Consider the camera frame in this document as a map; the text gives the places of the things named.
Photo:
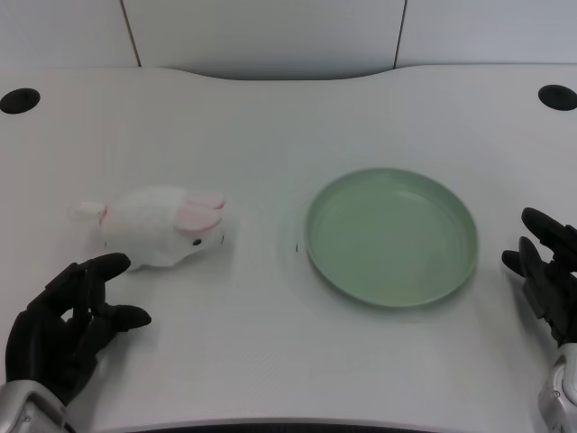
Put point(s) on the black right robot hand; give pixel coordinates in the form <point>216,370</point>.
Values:
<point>547,270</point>

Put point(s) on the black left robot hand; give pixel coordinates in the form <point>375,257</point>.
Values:
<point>49,325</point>

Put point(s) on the white plush rabbit doll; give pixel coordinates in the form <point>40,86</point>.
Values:
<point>158,230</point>

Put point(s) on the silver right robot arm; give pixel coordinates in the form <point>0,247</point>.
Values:
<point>559,392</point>

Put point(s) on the green round plate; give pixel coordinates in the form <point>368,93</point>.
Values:
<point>391,236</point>

